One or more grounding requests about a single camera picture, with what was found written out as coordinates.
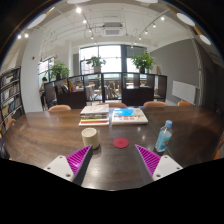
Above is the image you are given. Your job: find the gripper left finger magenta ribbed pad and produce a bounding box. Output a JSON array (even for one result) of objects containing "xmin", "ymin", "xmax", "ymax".
[{"xmin": 44, "ymin": 145, "xmax": 93, "ymax": 186}]

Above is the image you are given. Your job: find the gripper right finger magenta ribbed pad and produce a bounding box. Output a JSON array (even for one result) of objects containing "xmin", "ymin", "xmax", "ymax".
[{"xmin": 135, "ymin": 145, "xmax": 182, "ymax": 185}]

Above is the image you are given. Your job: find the clear water bottle blue cap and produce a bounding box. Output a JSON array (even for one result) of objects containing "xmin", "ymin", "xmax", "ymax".
[{"xmin": 155, "ymin": 120, "xmax": 173, "ymax": 152}]

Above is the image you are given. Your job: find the cream ceramic cup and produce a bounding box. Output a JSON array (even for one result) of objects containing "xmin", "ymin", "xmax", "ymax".
[{"xmin": 81, "ymin": 128, "xmax": 100, "ymax": 149}]

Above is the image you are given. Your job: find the red round coaster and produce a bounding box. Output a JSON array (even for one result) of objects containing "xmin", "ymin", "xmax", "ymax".
[{"xmin": 113, "ymin": 138, "xmax": 129, "ymax": 149}]

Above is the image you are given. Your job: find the stack of books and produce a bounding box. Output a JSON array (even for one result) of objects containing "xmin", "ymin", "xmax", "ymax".
[{"xmin": 79, "ymin": 104, "xmax": 109, "ymax": 126}]

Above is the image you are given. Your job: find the blue and white magazine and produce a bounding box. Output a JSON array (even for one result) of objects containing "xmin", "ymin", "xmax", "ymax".
[{"xmin": 112, "ymin": 108, "xmax": 148, "ymax": 125}]

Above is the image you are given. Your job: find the orange chair far left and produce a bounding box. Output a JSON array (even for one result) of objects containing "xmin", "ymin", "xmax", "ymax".
[{"xmin": 48, "ymin": 105, "xmax": 71, "ymax": 112}]

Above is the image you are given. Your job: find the orange chair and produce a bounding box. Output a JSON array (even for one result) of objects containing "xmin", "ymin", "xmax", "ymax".
[
  {"xmin": 143, "ymin": 101, "xmax": 168, "ymax": 107},
  {"xmin": 178, "ymin": 101, "xmax": 191, "ymax": 106},
  {"xmin": 48, "ymin": 105, "xmax": 71, "ymax": 112},
  {"xmin": 97, "ymin": 102, "xmax": 127, "ymax": 108}
]

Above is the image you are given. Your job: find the orange chair far right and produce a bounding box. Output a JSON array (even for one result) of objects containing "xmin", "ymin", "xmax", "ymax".
[{"xmin": 178, "ymin": 101, "xmax": 191, "ymax": 106}]

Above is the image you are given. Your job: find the orange chair centre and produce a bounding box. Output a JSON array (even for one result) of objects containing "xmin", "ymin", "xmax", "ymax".
[{"xmin": 97, "ymin": 102, "xmax": 127, "ymax": 108}]

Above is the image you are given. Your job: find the seated person in background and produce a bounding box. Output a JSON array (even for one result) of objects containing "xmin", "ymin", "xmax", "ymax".
[{"xmin": 39, "ymin": 77, "xmax": 48, "ymax": 108}]

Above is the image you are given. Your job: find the black shelf room divider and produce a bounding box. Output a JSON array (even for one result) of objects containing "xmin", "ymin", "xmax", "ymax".
[{"xmin": 44, "ymin": 72, "xmax": 167, "ymax": 109}]

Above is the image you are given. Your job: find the left potted plant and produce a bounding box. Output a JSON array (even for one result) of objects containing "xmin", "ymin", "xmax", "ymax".
[{"xmin": 51, "ymin": 61, "xmax": 70, "ymax": 80}]

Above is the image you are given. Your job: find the potted plant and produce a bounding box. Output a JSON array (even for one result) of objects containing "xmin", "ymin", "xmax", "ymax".
[
  {"xmin": 51, "ymin": 61, "xmax": 70, "ymax": 80},
  {"xmin": 87, "ymin": 56, "xmax": 106, "ymax": 73},
  {"xmin": 131, "ymin": 52, "xmax": 154, "ymax": 74}
]

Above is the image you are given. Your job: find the right potted plant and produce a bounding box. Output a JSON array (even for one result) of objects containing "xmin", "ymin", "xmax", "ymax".
[{"xmin": 131, "ymin": 52, "xmax": 154, "ymax": 74}]

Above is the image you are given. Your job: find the middle potted plant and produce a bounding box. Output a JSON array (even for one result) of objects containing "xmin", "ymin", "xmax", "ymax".
[{"xmin": 87, "ymin": 56, "xmax": 106, "ymax": 73}]

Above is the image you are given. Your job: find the ceiling air conditioner unit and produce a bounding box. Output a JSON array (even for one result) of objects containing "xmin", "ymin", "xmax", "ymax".
[{"xmin": 102, "ymin": 22, "xmax": 125, "ymax": 37}]

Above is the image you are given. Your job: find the white board on wall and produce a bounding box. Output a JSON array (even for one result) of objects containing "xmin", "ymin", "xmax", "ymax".
[{"xmin": 172, "ymin": 81, "xmax": 197, "ymax": 104}]

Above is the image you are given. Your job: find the bookshelf at left wall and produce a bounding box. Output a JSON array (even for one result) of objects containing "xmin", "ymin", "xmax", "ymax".
[{"xmin": 0, "ymin": 67, "xmax": 24, "ymax": 136}]

